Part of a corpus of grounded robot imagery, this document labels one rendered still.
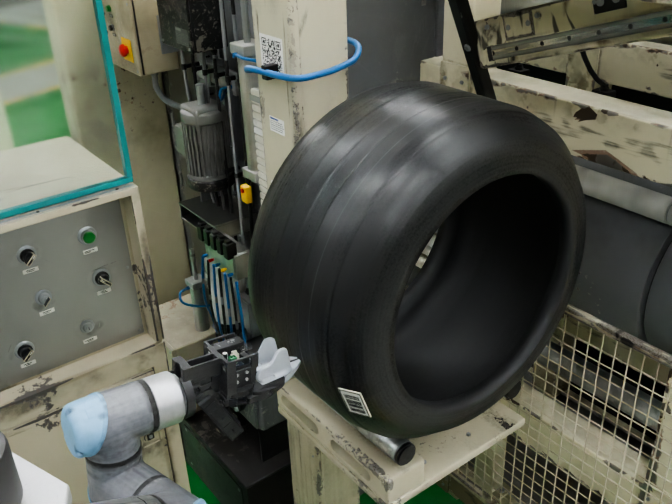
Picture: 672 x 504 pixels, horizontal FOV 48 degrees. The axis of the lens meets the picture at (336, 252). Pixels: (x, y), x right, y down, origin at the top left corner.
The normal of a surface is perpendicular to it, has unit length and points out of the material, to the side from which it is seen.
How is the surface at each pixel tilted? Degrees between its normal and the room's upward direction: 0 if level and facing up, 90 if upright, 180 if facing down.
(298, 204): 54
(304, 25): 90
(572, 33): 90
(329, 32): 90
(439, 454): 0
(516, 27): 90
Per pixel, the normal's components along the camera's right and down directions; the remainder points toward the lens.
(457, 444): -0.04, -0.88
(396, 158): -0.25, -0.49
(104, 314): 0.61, 0.36
